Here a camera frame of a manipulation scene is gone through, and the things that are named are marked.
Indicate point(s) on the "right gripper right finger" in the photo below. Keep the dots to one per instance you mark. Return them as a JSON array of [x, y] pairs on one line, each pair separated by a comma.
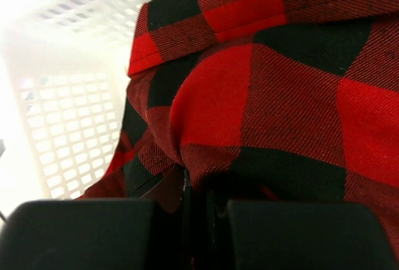
[[261, 234]]

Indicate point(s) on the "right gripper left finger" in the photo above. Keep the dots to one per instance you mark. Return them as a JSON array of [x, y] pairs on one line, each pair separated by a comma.
[[147, 232]]

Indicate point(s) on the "red black plaid shirt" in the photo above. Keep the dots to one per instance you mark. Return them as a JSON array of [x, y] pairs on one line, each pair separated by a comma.
[[277, 100]]

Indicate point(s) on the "white plastic basket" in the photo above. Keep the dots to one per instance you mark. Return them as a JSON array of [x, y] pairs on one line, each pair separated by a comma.
[[67, 61]]

